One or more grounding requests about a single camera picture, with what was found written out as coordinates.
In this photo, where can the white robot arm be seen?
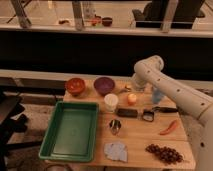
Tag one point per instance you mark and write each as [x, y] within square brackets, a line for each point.
[192, 101]

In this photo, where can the white plastic cup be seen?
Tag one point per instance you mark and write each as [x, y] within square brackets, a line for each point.
[111, 102]

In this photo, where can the small metal cup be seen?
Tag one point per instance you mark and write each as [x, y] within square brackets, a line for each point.
[115, 126]

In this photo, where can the clear blue plastic cup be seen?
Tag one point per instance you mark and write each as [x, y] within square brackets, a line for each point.
[157, 95]

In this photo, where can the purple bowl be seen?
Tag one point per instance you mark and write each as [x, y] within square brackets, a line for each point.
[104, 85]

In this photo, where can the yellow banana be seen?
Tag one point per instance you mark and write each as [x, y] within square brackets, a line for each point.
[128, 88]

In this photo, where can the orange round fruit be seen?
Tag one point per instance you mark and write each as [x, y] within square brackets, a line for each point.
[131, 99]

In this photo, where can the black rectangular block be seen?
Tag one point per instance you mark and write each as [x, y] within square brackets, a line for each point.
[132, 113]

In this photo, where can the wooden table board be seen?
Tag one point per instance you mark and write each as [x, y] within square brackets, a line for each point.
[136, 135]

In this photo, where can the green plastic tray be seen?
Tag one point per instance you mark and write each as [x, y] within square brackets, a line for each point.
[71, 132]

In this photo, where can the small red background bowl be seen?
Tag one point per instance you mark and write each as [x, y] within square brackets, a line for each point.
[107, 21]

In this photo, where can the grey crumpled cloth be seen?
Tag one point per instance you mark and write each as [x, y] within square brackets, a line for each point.
[116, 151]

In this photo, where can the orange chili pepper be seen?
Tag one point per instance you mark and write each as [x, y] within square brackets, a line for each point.
[173, 125]

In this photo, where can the bunch of dark grapes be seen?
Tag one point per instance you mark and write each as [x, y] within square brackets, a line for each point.
[165, 154]

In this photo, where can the dark chair left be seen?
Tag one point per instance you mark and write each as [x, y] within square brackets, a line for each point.
[12, 120]

